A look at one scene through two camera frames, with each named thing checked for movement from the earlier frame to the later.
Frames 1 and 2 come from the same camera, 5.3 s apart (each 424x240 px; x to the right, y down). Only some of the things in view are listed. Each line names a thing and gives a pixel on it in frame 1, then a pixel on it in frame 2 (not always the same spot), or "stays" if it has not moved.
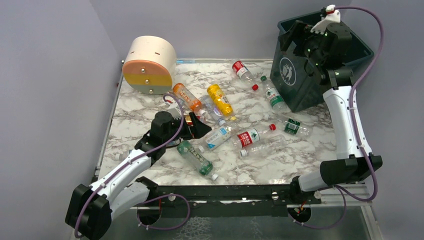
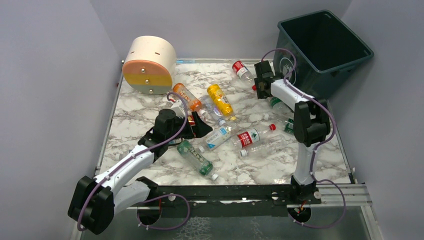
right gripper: [296, 38] → [260, 82]
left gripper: [187, 125] stays
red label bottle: [244, 74] stays
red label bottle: [246, 139] stays
